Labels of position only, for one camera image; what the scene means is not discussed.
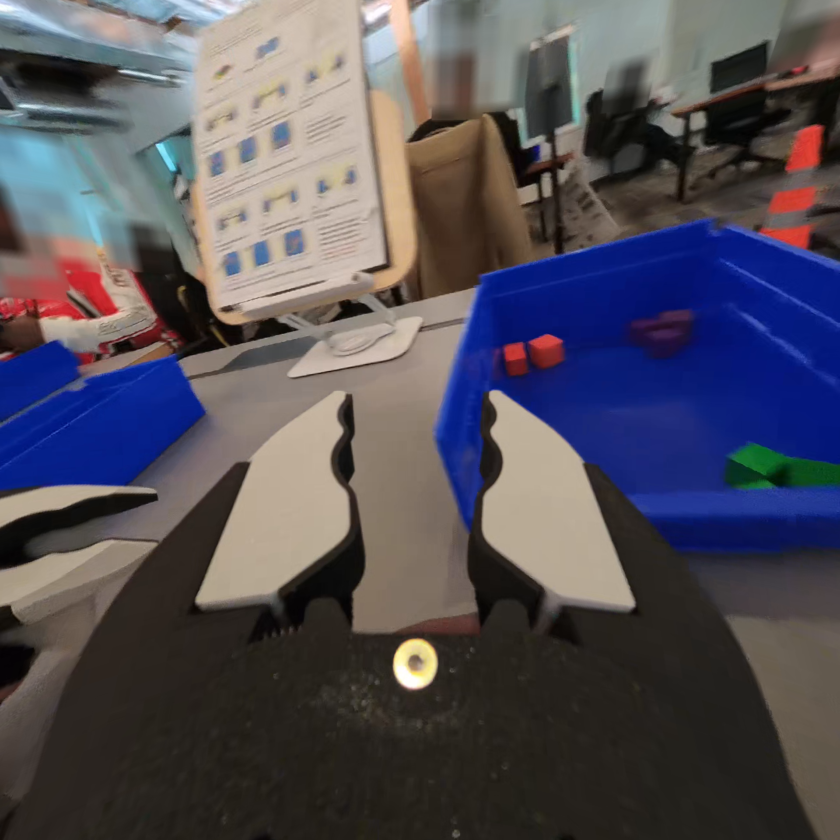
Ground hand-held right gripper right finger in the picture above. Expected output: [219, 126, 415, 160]
[466, 390, 638, 632]

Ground dark monitor screen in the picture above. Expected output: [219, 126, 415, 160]
[709, 41, 771, 94]

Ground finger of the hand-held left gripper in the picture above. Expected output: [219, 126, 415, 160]
[0, 484, 160, 570]
[0, 538, 162, 626]

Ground orange traffic cone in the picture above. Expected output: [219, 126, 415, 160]
[756, 123, 829, 252]

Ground black office chair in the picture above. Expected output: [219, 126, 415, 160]
[701, 87, 793, 166]
[583, 84, 698, 186]

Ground white document stand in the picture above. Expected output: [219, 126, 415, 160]
[189, 88, 419, 327]

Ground brown wooden desk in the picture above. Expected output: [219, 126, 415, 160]
[669, 69, 840, 202]

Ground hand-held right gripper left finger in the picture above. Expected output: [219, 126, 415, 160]
[194, 391, 366, 634]

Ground printed instruction sheet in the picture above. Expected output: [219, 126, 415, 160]
[192, 0, 389, 314]

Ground brown cardboard box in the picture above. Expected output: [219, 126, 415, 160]
[406, 113, 534, 301]

